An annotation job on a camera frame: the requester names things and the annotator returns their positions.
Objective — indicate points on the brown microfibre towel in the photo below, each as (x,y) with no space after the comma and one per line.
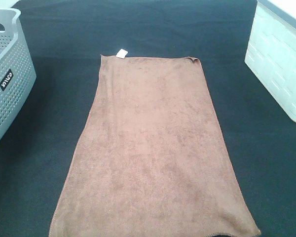
(151,160)

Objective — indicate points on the black table cloth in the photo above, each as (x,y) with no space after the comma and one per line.
(66,39)

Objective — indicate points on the grey perforated plastic basket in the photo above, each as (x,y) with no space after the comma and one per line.
(17,72)

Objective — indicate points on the white plastic basket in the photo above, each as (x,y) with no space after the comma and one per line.
(271,51)

